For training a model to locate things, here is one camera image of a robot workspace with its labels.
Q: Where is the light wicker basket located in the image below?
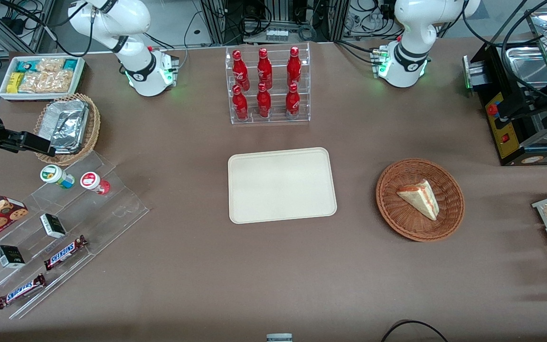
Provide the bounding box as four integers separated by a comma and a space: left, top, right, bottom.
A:
32, 93, 102, 166

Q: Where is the clear acrylic stepped display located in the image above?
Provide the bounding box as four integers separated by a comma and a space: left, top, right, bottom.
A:
0, 151, 150, 320

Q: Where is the black cable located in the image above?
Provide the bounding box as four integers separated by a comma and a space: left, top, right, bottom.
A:
380, 320, 450, 342

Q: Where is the black sealing machine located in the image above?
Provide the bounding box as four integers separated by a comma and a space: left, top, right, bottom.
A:
462, 9, 547, 167

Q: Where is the yellow snack packet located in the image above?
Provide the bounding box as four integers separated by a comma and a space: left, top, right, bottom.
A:
6, 72, 25, 95

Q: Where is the Snickers chocolate bar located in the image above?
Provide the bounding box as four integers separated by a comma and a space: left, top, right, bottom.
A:
43, 235, 89, 272
0, 273, 47, 310

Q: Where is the beige plastic tray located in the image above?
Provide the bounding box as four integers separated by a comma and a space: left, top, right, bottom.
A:
227, 147, 338, 225

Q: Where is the white snack bin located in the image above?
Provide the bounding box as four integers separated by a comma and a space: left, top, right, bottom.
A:
0, 55, 86, 102

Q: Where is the clear bag of crackers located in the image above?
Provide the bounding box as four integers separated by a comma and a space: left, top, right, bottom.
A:
36, 57, 66, 73
18, 70, 75, 94

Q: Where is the wrapped triangle sandwich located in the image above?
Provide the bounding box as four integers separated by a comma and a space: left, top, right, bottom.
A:
396, 179, 441, 222

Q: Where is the round brown wicker basket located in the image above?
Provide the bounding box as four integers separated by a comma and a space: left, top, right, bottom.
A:
376, 158, 466, 243

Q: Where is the silver foil tray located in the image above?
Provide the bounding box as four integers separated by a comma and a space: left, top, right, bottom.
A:
46, 99, 90, 154

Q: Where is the red cola bottle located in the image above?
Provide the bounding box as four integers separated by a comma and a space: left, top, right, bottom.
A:
286, 46, 302, 86
257, 47, 274, 86
232, 85, 249, 121
285, 83, 301, 119
232, 49, 251, 86
256, 82, 273, 119

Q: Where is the green gum bottle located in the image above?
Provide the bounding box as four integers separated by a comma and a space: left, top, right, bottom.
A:
40, 164, 76, 190

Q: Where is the red gum bottle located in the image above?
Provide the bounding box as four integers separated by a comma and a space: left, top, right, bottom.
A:
80, 171, 112, 196

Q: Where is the small dark green box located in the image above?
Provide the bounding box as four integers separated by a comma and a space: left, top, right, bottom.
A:
39, 213, 67, 239
0, 245, 26, 270

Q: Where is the clear acrylic bottle rack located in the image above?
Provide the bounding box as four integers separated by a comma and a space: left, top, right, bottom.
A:
225, 42, 311, 126

